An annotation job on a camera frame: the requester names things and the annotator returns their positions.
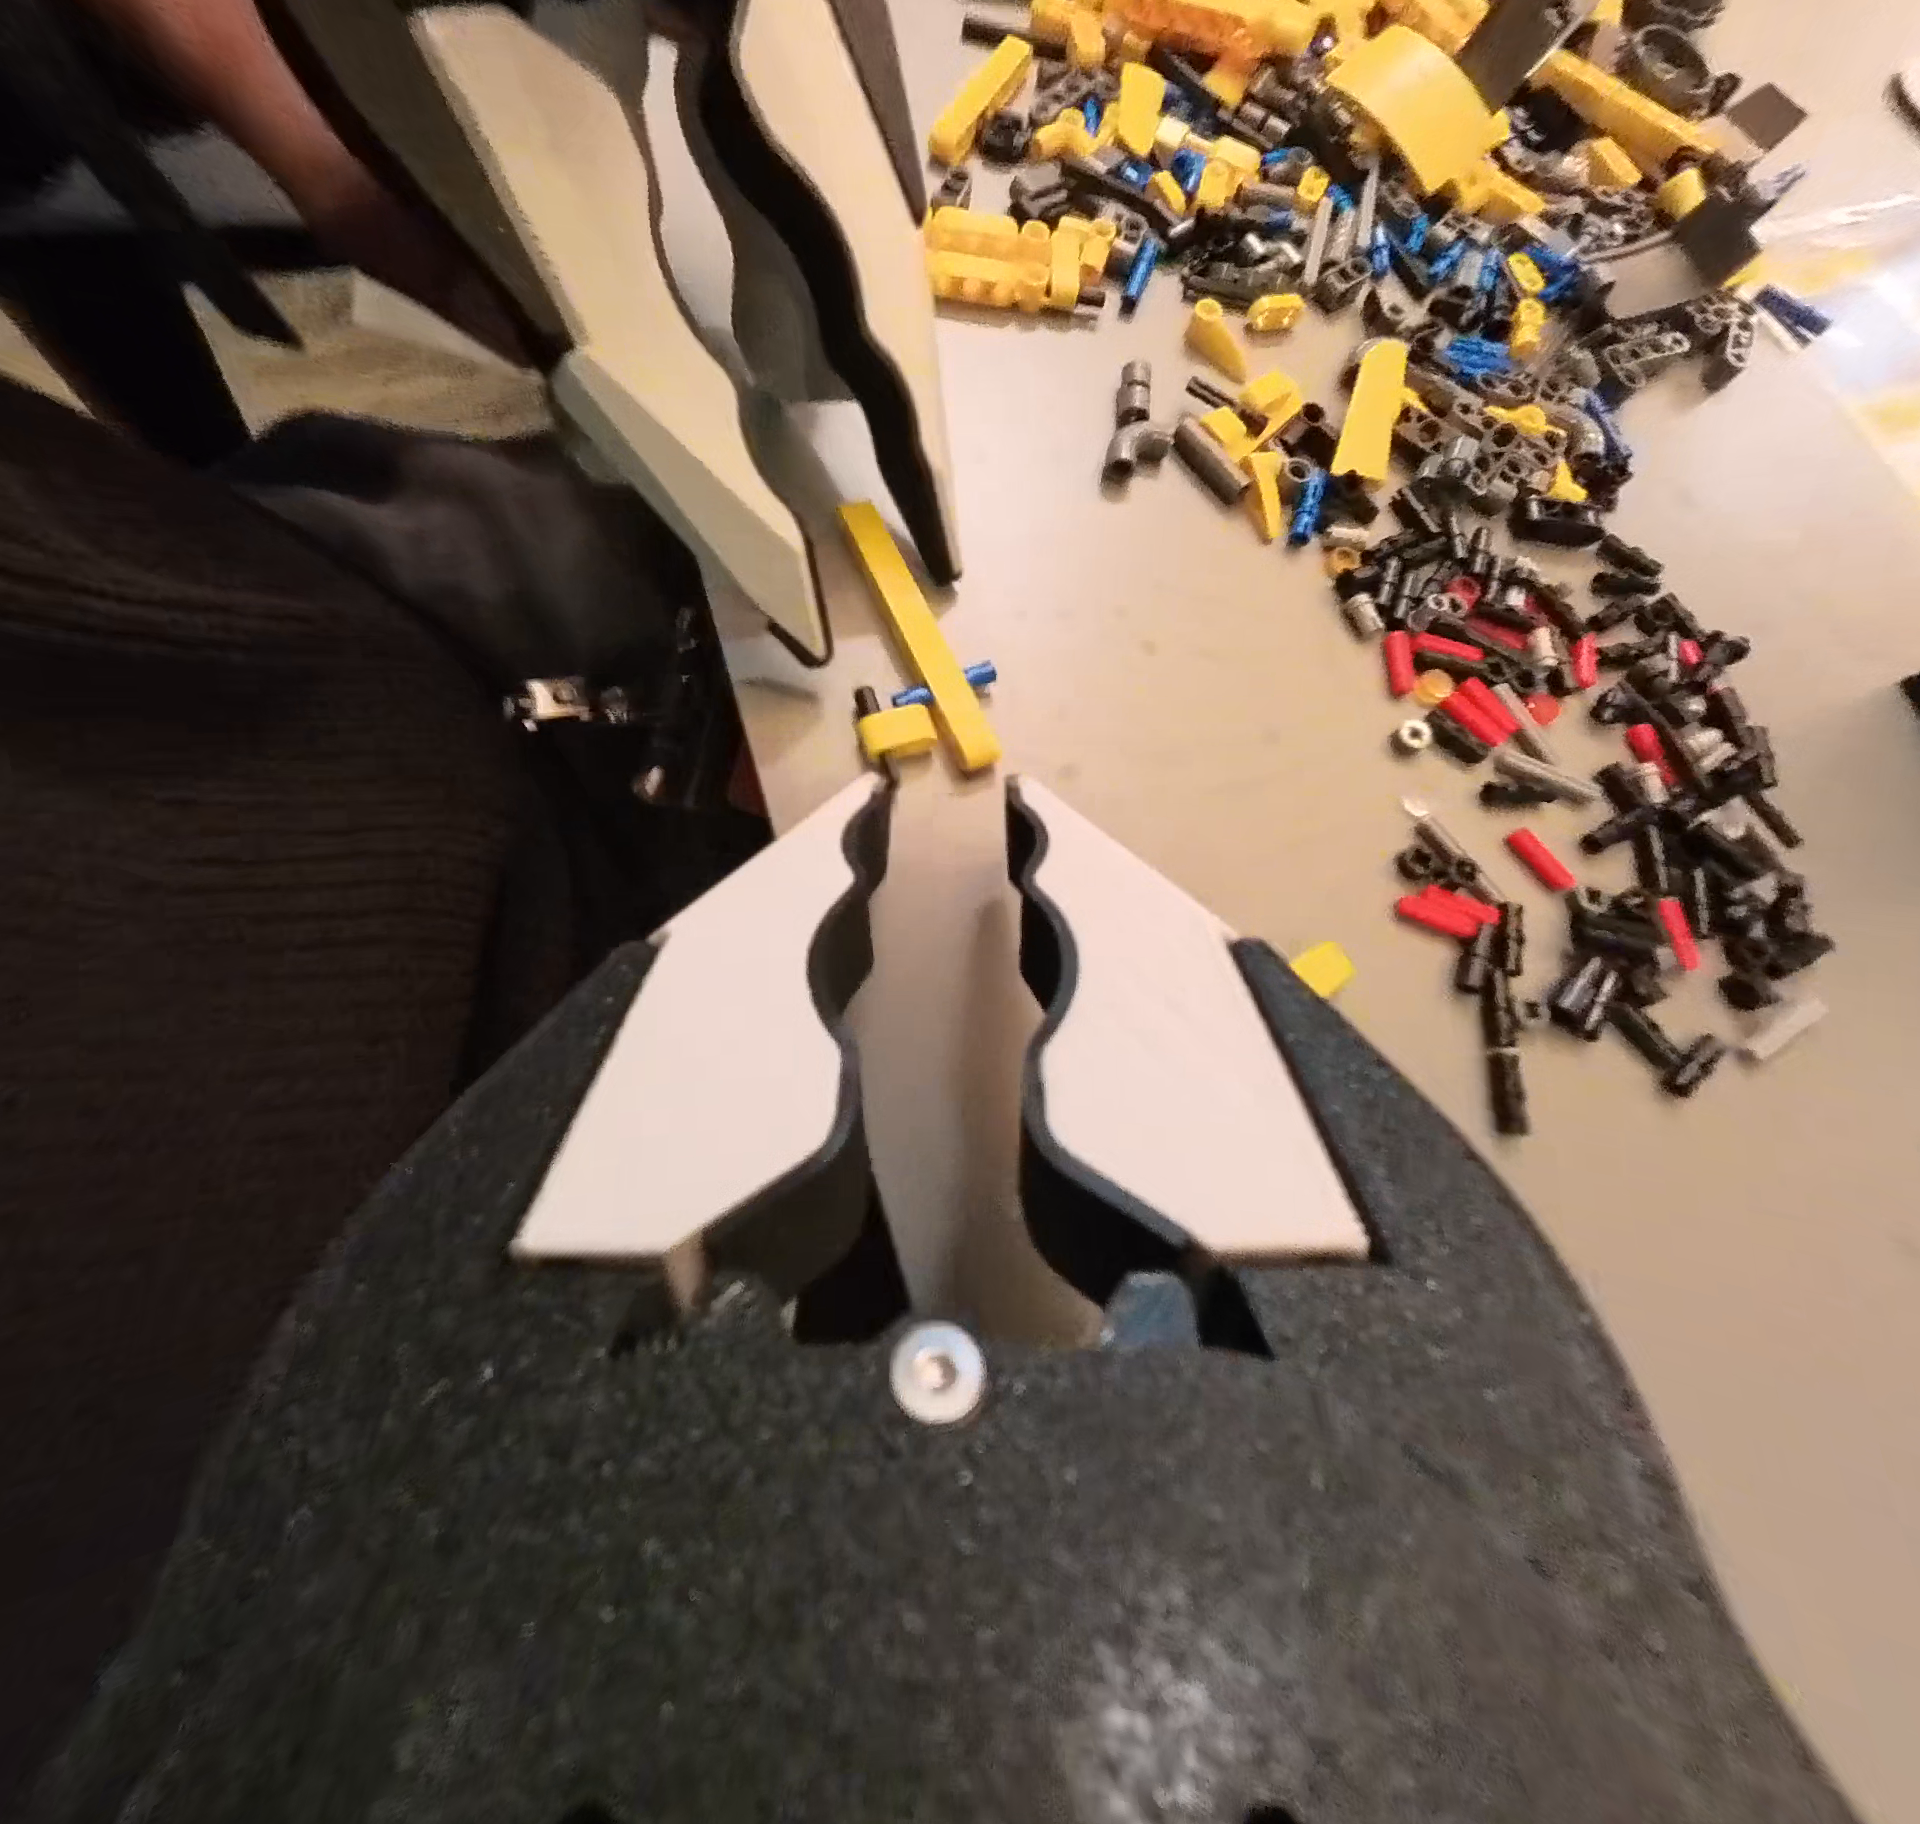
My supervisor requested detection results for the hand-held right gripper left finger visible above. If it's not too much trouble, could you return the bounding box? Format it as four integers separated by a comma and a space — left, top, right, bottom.
510, 774, 894, 1316

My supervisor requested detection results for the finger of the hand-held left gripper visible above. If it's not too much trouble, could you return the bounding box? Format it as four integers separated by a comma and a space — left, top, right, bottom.
672, 0, 964, 583
407, 0, 834, 663

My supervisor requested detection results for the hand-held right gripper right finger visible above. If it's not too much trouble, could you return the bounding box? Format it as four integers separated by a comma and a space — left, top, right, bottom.
1002, 774, 1374, 1300

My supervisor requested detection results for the person's left hand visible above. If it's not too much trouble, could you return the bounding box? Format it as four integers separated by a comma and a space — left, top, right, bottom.
16, 0, 559, 358

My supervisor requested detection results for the yellow brick assembly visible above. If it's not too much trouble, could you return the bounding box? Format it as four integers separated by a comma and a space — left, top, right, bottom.
922, 203, 1120, 316

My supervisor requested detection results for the metal clip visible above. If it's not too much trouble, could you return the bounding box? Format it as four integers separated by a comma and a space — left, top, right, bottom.
501, 668, 637, 736

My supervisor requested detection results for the pile of black red pins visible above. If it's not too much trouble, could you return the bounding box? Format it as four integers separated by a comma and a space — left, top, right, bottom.
1327, 503, 1838, 1137

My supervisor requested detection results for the person's black sweater torso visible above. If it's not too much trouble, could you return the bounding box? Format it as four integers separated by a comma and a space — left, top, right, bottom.
0, 384, 773, 1782

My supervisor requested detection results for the long yellow fairing panel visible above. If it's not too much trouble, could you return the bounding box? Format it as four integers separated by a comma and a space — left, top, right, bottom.
1331, 338, 1412, 484

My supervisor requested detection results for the pile of yellow grey bricks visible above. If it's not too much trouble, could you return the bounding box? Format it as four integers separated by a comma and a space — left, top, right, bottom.
922, 0, 1824, 551

